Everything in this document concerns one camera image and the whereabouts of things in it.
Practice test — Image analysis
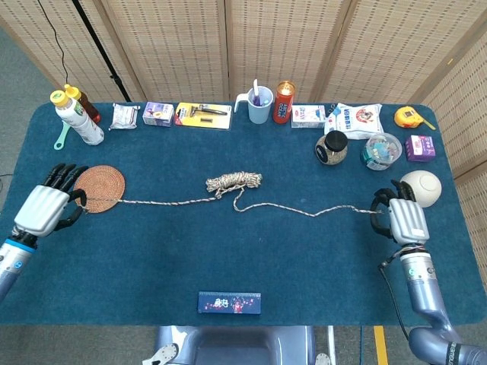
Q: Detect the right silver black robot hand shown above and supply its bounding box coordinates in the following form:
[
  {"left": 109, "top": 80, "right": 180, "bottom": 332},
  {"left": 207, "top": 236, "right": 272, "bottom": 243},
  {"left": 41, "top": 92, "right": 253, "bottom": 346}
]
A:
[{"left": 371, "top": 179, "right": 430, "bottom": 244}]

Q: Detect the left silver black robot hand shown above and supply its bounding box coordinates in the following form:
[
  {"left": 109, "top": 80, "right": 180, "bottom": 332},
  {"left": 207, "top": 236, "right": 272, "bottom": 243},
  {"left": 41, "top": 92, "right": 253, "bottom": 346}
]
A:
[{"left": 13, "top": 163, "right": 89, "bottom": 237}]

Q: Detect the beige braided rope bundle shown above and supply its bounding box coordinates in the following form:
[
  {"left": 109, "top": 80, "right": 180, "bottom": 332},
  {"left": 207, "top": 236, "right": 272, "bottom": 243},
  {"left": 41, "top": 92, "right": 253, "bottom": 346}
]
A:
[{"left": 81, "top": 170, "right": 384, "bottom": 218}]

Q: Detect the beige upturned bowl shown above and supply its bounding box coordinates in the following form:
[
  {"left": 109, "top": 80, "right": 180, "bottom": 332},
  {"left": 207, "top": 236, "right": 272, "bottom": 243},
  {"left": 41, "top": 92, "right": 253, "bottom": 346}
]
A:
[{"left": 399, "top": 170, "right": 443, "bottom": 208}]

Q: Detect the round woven rattan coaster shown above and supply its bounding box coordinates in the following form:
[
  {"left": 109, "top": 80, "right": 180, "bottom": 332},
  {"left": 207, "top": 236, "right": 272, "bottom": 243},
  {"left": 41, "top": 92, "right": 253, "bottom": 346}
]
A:
[{"left": 72, "top": 164, "right": 126, "bottom": 214}]

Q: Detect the mint green plastic spoon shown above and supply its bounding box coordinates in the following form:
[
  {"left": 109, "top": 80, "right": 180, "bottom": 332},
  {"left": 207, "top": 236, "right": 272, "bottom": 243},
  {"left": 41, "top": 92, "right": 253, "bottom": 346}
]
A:
[{"left": 53, "top": 122, "right": 72, "bottom": 151}]

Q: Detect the small purple box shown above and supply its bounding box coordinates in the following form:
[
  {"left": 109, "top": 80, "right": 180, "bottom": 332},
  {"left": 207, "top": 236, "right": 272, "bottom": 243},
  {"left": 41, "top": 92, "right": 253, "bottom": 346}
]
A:
[{"left": 404, "top": 135, "right": 437, "bottom": 163}]

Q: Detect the clear tub of colourful clips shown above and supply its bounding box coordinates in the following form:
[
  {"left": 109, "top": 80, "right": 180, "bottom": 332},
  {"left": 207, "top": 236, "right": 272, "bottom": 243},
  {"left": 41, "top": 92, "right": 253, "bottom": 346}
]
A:
[{"left": 360, "top": 132, "right": 403, "bottom": 171}]

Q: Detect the white-label bottle with yellow cap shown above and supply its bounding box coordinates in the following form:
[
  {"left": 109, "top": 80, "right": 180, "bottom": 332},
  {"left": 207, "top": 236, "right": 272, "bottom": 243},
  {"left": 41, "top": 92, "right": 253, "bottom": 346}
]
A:
[{"left": 49, "top": 90, "right": 105, "bottom": 146}]

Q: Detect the yellow tape measure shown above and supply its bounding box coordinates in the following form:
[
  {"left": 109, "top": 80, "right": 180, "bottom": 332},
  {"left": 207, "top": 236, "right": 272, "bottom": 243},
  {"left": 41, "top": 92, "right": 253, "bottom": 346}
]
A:
[{"left": 393, "top": 106, "right": 437, "bottom": 131}]

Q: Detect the glass jar with black lid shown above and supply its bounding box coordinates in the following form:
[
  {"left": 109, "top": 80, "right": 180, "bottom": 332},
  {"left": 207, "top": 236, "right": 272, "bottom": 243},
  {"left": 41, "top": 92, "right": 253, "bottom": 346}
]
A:
[{"left": 314, "top": 130, "right": 349, "bottom": 166}]

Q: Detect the brown tea bottle yellow cap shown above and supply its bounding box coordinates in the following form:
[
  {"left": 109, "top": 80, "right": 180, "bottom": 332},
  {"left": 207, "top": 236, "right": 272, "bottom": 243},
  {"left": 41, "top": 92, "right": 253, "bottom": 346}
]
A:
[{"left": 63, "top": 84, "right": 102, "bottom": 125}]

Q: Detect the white sugar bag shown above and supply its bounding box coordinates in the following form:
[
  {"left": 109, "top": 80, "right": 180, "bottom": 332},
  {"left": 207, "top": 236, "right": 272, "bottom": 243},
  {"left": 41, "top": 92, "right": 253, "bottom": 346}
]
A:
[{"left": 323, "top": 103, "right": 383, "bottom": 141}]

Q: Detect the dark blue table mat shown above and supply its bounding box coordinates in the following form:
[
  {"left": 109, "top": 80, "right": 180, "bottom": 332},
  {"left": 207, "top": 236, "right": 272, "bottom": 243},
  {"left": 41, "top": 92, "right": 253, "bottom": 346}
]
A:
[{"left": 0, "top": 101, "right": 487, "bottom": 327}]

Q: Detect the white tissue packet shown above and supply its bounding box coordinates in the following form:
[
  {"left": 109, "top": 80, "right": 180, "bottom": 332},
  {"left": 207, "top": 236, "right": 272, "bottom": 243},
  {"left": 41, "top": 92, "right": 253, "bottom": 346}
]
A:
[{"left": 109, "top": 103, "right": 138, "bottom": 131}]

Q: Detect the white blue flat carton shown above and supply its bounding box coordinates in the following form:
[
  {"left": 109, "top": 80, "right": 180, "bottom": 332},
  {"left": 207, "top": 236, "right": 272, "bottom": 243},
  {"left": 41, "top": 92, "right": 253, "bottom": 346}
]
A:
[{"left": 291, "top": 104, "right": 327, "bottom": 129}]

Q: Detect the purple white small carton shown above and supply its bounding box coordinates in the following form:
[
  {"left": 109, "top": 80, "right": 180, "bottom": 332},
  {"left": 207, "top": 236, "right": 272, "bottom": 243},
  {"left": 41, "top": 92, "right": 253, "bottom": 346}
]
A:
[{"left": 142, "top": 100, "right": 175, "bottom": 128}]

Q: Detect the black stand pole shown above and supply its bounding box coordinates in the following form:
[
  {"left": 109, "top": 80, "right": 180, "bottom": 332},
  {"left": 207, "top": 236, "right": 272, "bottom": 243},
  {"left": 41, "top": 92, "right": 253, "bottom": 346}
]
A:
[{"left": 72, "top": 0, "right": 132, "bottom": 103}]

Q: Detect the orange soda can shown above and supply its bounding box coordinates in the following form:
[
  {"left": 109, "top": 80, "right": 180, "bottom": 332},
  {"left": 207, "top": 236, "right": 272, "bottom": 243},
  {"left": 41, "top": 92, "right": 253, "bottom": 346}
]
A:
[{"left": 272, "top": 81, "right": 296, "bottom": 125}]

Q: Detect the light blue plastic mug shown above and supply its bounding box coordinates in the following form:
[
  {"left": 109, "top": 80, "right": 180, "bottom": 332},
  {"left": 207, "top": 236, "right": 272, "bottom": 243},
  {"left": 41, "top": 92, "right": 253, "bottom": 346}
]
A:
[{"left": 234, "top": 86, "right": 275, "bottom": 125}]

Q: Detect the yellow razor blister pack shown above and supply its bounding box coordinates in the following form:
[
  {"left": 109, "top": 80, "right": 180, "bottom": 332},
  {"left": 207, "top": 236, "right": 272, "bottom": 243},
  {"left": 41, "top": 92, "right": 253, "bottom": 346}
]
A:
[{"left": 173, "top": 102, "right": 234, "bottom": 131}]

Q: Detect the dark blue illustrated long box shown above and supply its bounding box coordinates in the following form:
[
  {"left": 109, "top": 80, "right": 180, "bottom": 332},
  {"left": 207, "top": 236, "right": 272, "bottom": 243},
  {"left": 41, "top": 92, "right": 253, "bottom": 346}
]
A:
[{"left": 197, "top": 290, "right": 263, "bottom": 316}]

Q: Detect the blue-grey robot torso base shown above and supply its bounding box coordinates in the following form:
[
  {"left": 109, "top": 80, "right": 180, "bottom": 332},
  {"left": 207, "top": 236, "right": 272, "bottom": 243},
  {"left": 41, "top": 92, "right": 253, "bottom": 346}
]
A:
[{"left": 142, "top": 325, "right": 336, "bottom": 365}]

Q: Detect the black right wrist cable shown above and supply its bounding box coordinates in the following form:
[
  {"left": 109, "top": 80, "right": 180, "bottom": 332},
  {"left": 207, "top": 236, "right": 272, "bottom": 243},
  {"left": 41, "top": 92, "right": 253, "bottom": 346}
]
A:
[{"left": 378, "top": 254, "right": 415, "bottom": 345}]

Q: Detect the thin black hanging cable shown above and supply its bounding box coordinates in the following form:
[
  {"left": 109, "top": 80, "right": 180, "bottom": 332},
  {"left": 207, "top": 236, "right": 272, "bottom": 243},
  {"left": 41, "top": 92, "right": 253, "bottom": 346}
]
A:
[{"left": 37, "top": 0, "right": 70, "bottom": 87}]

